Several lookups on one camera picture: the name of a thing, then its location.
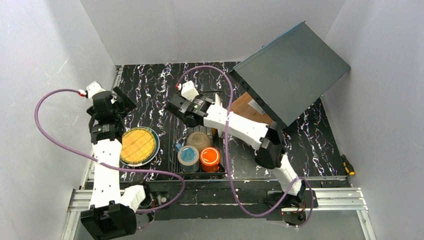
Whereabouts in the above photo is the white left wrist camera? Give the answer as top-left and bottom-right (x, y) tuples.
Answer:
(78, 81), (105, 100)

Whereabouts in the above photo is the yellow woven pattern plate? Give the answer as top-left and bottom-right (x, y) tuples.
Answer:
(120, 128), (157, 165)

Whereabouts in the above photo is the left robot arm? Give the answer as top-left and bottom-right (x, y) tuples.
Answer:
(80, 82), (146, 240)

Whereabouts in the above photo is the yellow black screwdriver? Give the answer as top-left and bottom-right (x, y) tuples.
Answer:
(341, 154), (355, 176)

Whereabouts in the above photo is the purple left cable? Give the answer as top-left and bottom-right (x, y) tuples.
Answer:
(34, 88), (186, 215)

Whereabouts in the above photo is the purple cable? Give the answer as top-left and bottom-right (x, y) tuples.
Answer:
(34, 88), (186, 215)
(176, 65), (316, 229)

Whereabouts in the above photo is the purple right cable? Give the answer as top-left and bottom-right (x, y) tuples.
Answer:
(176, 65), (316, 229)

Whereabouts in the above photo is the white plate green rim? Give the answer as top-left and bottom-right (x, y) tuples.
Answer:
(120, 127), (160, 167)

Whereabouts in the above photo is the beige ceramic bowl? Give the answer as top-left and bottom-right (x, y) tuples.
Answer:
(186, 131), (212, 152)

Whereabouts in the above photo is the black wire dish rack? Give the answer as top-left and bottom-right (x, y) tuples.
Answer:
(165, 91), (226, 179)

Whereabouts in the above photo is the dark grey tilted panel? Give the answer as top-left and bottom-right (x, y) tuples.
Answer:
(229, 22), (351, 128)

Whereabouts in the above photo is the orange ceramic mug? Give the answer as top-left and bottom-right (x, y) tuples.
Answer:
(199, 147), (225, 173)

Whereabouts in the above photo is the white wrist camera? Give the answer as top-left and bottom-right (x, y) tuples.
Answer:
(78, 81), (105, 100)
(176, 80), (199, 101)

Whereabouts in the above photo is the blue butterfly mug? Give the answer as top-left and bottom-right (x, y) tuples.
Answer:
(174, 143), (200, 174)

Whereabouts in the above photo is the white plate red pattern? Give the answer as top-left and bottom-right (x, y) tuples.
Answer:
(214, 93), (223, 108)

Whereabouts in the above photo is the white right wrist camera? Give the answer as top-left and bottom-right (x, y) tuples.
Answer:
(176, 80), (199, 101)

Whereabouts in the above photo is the wooden base board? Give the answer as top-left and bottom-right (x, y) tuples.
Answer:
(231, 92), (273, 125)

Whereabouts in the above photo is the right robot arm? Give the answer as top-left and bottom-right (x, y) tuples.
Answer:
(165, 92), (306, 208)

